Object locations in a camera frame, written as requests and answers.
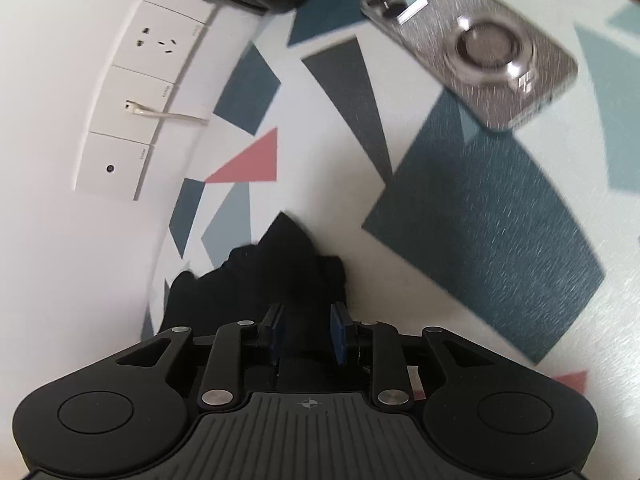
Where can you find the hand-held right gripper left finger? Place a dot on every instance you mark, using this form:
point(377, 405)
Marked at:
point(276, 332)

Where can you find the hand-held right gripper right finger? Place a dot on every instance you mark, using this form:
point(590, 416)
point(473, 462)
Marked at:
point(340, 332)

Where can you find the black garment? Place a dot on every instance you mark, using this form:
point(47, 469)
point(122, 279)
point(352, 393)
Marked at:
point(295, 280)

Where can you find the white power socket plate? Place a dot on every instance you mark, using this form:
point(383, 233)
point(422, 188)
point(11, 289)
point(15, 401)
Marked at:
point(160, 40)

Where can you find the silver smartphone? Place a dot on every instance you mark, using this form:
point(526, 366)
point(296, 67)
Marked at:
point(475, 45)

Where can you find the white network wall plate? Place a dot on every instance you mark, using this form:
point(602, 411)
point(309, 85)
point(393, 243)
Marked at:
point(135, 105)

